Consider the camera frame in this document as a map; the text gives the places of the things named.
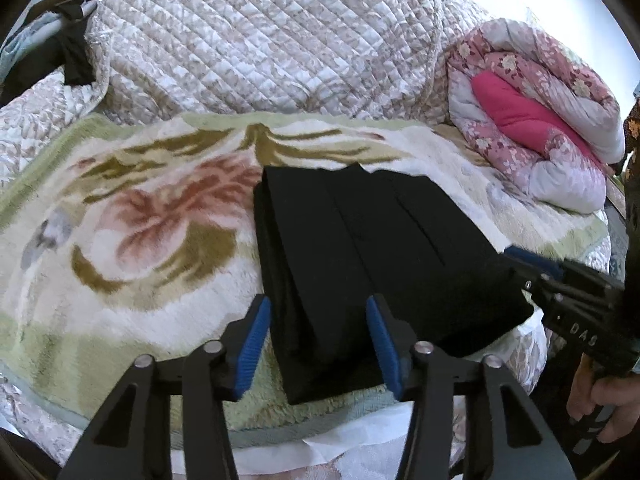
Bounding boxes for floral fleece blanket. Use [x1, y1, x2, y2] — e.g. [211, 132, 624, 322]
[0, 112, 612, 448]

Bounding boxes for white sheet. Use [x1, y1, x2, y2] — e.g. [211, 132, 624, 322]
[304, 399, 418, 467]

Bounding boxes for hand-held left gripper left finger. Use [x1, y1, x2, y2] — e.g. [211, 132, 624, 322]
[56, 294, 273, 480]

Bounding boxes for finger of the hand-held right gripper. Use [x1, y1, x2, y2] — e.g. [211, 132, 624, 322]
[509, 263, 553, 308]
[504, 245, 567, 282]

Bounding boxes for pink floral comforter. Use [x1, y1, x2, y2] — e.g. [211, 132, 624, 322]
[446, 17, 627, 213]

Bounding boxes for light blue cloth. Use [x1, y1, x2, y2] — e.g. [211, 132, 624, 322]
[0, 2, 98, 78]

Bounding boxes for dark clothes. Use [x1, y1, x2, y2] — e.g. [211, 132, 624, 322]
[0, 0, 103, 107]

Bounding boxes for beige quilted bedspread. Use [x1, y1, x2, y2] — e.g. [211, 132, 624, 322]
[0, 0, 551, 480]

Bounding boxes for person's right hand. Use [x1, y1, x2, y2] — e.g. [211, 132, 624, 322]
[567, 354, 640, 444]

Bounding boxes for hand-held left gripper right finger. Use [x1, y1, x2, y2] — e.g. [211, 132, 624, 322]
[365, 295, 577, 480]

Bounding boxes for black pants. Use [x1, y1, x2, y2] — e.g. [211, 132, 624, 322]
[252, 162, 535, 406]

